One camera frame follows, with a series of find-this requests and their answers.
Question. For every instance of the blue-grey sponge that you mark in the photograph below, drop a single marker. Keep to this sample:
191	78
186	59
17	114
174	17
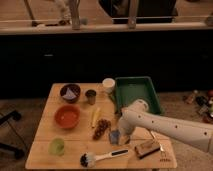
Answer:
114	137

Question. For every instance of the white cloth in bowl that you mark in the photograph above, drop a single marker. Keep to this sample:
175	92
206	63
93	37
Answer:
69	95

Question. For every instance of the brown grape bunch toy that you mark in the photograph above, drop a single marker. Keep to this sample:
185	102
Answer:
102	126

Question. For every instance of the green plastic tray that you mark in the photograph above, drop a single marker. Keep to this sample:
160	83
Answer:
129	89

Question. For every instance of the green plastic cup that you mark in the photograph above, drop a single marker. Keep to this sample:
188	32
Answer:
56	147

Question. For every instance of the white dish brush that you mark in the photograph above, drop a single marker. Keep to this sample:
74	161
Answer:
89	159

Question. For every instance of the metal cup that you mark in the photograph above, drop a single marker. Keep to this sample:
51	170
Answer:
91	96

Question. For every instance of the wooden block brush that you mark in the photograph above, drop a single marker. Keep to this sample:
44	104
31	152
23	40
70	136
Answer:
146	148

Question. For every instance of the cluttered items on floor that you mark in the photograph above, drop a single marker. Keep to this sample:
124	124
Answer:
204	102

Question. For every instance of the dark brown bowl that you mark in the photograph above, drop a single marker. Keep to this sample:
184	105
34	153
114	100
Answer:
76	88

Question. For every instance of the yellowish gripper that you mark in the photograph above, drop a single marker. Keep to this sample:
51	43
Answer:
123	139

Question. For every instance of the metal fork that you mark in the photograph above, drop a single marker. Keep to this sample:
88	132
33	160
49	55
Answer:
154	137

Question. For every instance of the red bowl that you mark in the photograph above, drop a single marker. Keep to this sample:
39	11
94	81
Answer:
67	116

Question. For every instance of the white cup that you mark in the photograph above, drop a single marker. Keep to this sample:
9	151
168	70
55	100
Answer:
108	85

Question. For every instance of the yellow banana toy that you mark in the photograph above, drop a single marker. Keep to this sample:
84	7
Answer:
95	116

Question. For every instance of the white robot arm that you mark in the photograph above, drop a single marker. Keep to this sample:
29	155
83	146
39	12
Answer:
196	134

